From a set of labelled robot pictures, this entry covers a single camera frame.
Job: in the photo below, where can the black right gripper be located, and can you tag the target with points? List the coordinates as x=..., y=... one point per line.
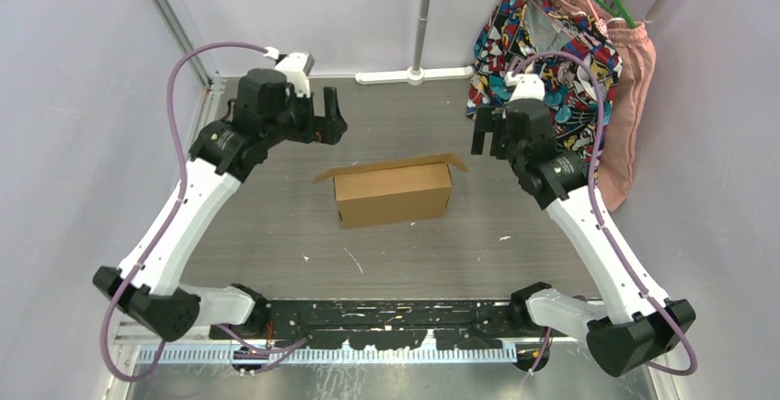
x=487, y=120

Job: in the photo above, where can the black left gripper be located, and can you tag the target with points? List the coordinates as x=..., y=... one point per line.
x=327, y=128

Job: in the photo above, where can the brown cardboard box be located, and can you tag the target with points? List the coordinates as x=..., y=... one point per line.
x=404, y=190

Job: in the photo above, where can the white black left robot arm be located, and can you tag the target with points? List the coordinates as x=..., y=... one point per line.
x=148, y=281

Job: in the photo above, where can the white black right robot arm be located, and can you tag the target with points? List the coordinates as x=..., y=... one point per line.
x=637, y=321

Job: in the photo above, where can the white rack stand with pole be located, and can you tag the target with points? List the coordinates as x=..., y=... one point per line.
x=415, y=74

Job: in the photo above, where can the colourful cartoon print garment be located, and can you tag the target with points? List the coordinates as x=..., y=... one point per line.
x=580, y=60

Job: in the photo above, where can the pink garment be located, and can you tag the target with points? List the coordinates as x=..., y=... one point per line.
x=638, y=55

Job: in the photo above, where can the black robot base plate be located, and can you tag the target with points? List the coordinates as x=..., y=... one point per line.
x=384, y=331

